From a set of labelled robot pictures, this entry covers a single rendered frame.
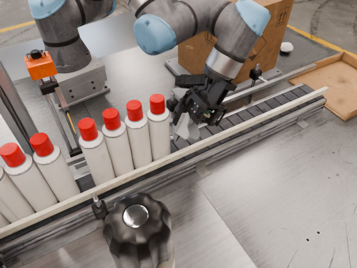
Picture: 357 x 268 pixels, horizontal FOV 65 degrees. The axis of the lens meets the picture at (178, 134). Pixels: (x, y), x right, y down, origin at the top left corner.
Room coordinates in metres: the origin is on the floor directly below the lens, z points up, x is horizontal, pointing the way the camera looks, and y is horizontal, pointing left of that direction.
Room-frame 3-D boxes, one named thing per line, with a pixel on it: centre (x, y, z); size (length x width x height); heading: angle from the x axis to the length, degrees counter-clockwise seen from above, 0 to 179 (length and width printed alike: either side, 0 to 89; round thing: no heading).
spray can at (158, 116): (0.47, 0.05, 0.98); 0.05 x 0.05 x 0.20
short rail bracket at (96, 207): (0.30, 0.17, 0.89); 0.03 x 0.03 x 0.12; 30
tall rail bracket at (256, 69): (0.73, -0.26, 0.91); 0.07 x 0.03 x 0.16; 30
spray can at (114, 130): (0.42, 0.14, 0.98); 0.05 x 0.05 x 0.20
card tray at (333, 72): (0.85, -0.61, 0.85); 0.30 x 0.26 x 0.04; 120
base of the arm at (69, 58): (0.86, 0.38, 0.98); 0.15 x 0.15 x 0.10
